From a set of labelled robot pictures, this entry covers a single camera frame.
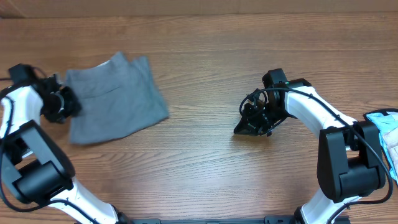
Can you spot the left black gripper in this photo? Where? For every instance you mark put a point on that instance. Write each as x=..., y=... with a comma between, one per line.
x=74, y=104

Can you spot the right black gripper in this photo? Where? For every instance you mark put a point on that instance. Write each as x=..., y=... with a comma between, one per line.
x=247, y=128

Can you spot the grey shorts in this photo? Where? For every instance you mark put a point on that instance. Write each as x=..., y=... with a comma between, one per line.
x=118, y=97

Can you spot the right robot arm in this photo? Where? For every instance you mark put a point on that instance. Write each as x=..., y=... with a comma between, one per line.
x=349, y=162

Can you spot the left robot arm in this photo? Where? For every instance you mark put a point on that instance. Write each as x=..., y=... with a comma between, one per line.
x=33, y=168

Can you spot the blue patterned cloth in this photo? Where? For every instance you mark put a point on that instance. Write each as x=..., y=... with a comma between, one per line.
x=386, y=122

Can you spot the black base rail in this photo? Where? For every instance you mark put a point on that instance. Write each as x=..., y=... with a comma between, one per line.
x=217, y=221

